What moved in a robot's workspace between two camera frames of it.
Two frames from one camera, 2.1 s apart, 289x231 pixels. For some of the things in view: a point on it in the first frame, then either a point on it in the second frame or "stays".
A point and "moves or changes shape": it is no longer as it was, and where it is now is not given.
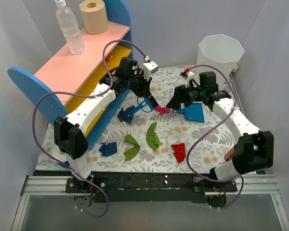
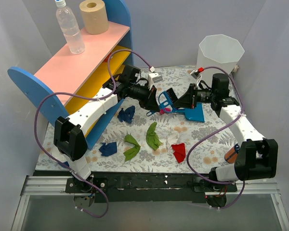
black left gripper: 143,86 -> 151,96
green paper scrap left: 132,152 stays
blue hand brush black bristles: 147,103 moves or changes shape
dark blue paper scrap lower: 109,149 stays
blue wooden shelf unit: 68,78 stays
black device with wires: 149,187 stays
